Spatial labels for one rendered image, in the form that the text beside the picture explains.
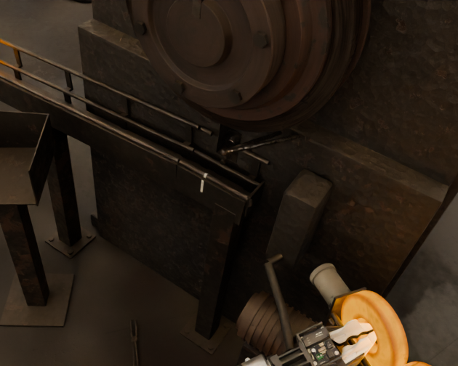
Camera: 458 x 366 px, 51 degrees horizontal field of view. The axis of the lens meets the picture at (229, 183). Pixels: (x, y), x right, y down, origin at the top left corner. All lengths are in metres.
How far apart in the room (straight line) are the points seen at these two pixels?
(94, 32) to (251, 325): 0.81
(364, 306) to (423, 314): 1.05
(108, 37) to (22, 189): 0.43
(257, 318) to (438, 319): 0.99
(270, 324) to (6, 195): 0.69
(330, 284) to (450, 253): 1.25
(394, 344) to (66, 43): 2.50
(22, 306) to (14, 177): 0.60
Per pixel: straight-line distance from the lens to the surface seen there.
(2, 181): 1.32
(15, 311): 1.78
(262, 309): 1.16
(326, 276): 1.04
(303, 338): 0.90
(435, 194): 1.04
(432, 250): 2.20
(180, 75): 0.90
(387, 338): 0.93
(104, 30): 1.33
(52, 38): 3.05
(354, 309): 0.98
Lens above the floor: 1.52
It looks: 45 degrees down
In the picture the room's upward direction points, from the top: 10 degrees clockwise
